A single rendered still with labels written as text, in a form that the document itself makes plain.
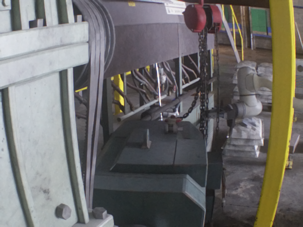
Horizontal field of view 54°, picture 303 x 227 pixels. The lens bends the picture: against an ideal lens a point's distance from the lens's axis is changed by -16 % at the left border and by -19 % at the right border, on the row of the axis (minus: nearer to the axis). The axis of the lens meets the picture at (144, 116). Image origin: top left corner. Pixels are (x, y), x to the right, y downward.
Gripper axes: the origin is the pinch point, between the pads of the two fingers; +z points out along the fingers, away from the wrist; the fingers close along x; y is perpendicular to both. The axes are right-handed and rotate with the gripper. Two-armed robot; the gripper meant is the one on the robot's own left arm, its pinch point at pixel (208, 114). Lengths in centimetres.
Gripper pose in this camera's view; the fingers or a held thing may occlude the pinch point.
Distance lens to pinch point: 181.3
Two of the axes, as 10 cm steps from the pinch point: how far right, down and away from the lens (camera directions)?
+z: -9.3, 1.2, -3.5
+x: 3.7, 2.5, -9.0
